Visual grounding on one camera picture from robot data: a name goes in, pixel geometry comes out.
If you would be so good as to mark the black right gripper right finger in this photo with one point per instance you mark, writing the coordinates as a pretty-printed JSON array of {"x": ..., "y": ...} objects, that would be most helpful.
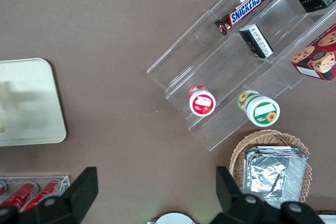
[{"x": 236, "y": 203}]

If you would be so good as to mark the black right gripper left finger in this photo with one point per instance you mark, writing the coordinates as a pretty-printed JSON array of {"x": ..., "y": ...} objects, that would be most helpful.
[{"x": 65, "y": 200}]

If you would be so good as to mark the aluminium foil tray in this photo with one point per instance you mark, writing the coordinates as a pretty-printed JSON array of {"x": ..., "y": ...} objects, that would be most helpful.
[{"x": 273, "y": 176}]

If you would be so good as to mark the light wicker basket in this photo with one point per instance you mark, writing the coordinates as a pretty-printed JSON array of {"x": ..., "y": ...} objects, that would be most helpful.
[{"x": 237, "y": 153}]

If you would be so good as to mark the beige plastic tray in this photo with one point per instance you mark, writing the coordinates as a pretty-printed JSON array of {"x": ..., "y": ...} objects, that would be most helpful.
[{"x": 39, "y": 103}]

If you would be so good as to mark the clear acrylic bottle rack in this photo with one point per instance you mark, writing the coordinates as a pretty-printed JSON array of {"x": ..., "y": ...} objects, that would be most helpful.
[{"x": 64, "y": 180}]

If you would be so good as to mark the green lid yoghurt cup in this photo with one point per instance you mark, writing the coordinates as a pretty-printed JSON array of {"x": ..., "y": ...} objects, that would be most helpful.
[{"x": 262, "y": 110}]

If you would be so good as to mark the red lid yoghurt cup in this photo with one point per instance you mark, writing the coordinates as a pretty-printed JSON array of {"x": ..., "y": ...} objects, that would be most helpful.
[{"x": 202, "y": 103}]

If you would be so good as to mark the clear acrylic stepped shelf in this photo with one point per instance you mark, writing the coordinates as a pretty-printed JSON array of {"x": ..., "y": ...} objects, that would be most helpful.
[{"x": 223, "y": 69}]

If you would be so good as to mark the red cookie box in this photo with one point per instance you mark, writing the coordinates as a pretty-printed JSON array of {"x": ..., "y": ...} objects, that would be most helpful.
[{"x": 320, "y": 56}]

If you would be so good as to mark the Snickers chocolate bar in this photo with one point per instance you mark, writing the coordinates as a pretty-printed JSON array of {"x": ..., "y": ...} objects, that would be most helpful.
[{"x": 244, "y": 9}]

